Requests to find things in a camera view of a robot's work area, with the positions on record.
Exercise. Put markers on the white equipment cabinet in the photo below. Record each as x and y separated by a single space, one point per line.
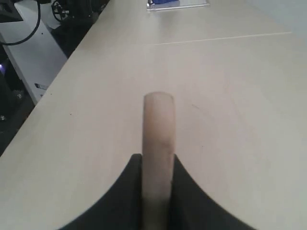
38 60

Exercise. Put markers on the clear acrylic stand blue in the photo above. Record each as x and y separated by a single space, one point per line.
160 5

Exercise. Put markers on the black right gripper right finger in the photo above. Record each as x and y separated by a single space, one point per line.
192 209

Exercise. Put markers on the wide white bristle paintbrush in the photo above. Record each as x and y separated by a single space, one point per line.
158 144

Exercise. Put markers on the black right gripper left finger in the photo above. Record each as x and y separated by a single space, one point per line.
120 207

